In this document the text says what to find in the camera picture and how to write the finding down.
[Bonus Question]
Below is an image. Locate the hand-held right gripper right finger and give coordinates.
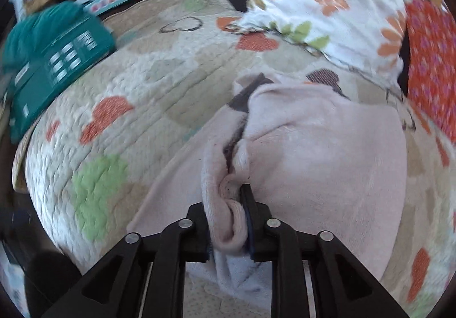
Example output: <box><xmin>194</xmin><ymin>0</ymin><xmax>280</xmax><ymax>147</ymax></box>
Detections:
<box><xmin>240</xmin><ymin>185</ymin><xmax>410</xmax><ymax>318</ymax></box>

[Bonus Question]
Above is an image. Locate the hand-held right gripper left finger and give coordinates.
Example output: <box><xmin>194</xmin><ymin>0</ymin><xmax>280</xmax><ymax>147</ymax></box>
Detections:
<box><xmin>41</xmin><ymin>203</ymin><xmax>213</xmax><ymax>318</ymax></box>

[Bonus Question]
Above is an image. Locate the pale pink garment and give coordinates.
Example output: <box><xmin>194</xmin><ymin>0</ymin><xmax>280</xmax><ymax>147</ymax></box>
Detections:
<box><xmin>126</xmin><ymin>72</ymin><xmax>408</xmax><ymax>318</ymax></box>

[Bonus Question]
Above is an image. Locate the quilted bedspread with hearts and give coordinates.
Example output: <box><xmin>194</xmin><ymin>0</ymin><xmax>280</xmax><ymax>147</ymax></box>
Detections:
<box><xmin>11</xmin><ymin>0</ymin><xmax>456</xmax><ymax>318</ymax></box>

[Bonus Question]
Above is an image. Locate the white floral pillow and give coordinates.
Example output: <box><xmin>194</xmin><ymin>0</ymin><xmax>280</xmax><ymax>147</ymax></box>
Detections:
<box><xmin>235</xmin><ymin>0</ymin><xmax>410</xmax><ymax>87</ymax></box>

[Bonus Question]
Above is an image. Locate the orange pink patterned pillow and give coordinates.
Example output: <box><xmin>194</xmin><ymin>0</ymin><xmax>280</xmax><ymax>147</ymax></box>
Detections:
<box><xmin>404</xmin><ymin>0</ymin><xmax>456</xmax><ymax>145</ymax></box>

